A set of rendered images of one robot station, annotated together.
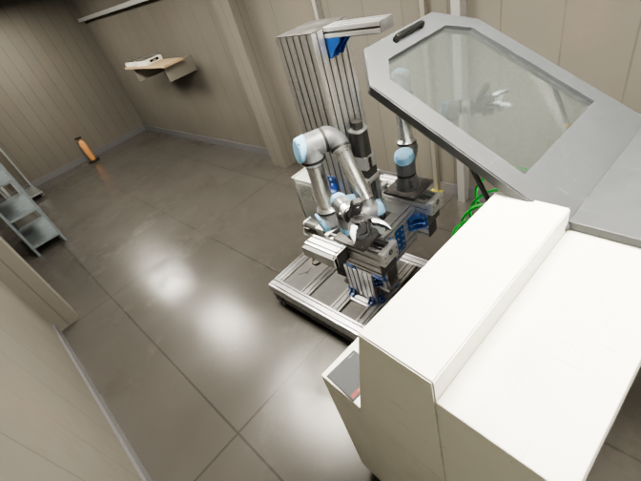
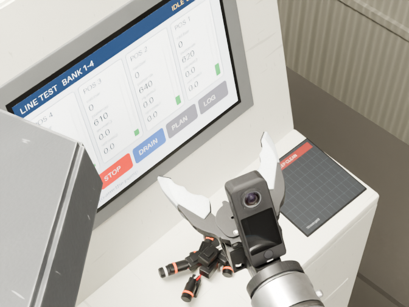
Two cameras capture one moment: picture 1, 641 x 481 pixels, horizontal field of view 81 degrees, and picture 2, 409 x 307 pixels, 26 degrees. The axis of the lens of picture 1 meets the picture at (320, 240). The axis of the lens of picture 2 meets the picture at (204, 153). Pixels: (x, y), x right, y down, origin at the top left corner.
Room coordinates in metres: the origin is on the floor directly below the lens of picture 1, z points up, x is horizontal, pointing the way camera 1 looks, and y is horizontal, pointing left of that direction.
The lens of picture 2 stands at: (1.73, -0.34, 2.38)
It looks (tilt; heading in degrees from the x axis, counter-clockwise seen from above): 54 degrees down; 168
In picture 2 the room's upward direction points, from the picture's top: straight up
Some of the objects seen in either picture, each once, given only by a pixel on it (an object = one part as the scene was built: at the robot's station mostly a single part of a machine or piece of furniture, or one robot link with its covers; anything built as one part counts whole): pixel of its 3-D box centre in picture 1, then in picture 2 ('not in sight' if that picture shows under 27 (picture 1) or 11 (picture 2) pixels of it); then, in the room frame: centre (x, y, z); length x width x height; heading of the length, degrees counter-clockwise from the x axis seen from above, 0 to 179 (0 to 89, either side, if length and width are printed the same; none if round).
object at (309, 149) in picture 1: (320, 184); not in sight; (1.63, -0.09, 1.41); 0.15 x 0.12 x 0.55; 100
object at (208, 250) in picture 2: not in sight; (220, 250); (0.98, -0.15, 1.01); 0.23 x 0.11 x 0.06; 122
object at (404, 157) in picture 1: (404, 160); not in sight; (1.95, -0.63, 1.20); 0.13 x 0.12 x 0.14; 152
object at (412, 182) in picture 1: (406, 178); not in sight; (1.94, -0.62, 1.09); 0.15 x 0.15 x 0.10
